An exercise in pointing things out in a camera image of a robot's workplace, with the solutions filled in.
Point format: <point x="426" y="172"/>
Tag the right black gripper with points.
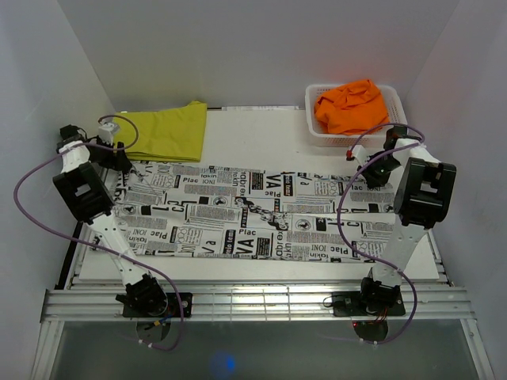
<point x="374" y="181"/>

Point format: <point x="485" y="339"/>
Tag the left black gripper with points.
<point x="120" y="162"/>

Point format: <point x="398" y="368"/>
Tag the newspaper print trousers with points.
<point x="175" y="210"/>

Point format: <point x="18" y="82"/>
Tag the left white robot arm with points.
<point x="89" y="201"/>

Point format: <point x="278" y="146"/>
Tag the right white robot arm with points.
<point x="422" y="200"/>

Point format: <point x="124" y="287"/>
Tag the folded yellow-green trousers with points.
<point x="171" y="135"/>

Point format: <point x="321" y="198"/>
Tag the orange trousers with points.
<point x="351" y="109"/>

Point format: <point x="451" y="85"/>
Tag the white plastic basket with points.
<point x="375" y="140"/>

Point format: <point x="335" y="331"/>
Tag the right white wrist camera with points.
<point x="357" y="153"/>

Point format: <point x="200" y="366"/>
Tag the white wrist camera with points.
<point x="107" y="132"/>
<point x="357" y="153"/>

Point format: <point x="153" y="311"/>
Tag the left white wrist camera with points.
<point x="107" y="132"/>

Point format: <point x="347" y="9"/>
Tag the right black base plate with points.
<point x="350" y="304"/>

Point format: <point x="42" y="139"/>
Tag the aluminium rail frame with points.
<point x="239" y="291"/>

